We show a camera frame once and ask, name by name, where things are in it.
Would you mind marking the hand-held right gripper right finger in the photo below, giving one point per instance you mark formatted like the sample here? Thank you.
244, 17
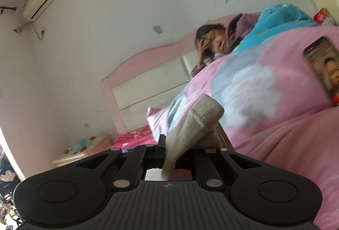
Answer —
198, 160

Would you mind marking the smartphone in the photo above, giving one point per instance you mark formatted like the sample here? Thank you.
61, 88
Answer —
323, 66

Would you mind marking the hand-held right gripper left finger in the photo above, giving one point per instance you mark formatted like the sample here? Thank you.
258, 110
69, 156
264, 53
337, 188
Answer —
161, 148

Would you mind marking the red snack package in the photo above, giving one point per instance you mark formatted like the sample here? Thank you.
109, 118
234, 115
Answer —
321, 17

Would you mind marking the turquoise blanket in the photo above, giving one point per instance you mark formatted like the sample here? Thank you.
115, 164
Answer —
275, 21

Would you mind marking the pile of clothes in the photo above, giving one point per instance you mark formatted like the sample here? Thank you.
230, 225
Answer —
6, 174

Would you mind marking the pink grey quilt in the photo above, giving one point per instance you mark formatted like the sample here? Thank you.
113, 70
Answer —
278, 60

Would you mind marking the pink white headboard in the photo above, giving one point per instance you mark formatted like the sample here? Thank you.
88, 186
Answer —
145, 89

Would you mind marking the light blue cloth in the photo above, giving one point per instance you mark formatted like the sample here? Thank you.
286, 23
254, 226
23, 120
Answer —
83, 143

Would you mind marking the beige pants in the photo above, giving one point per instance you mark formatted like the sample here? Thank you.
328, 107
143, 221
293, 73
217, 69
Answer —
196, 124

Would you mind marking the pink floral blanket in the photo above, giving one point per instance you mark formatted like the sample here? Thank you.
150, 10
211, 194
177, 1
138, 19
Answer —
132, 138

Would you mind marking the cream nightstand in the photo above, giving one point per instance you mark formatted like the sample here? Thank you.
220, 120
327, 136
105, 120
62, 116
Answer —
87, 150

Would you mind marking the dark wall hook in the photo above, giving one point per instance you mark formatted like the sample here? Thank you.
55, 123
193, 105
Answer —
8, 8

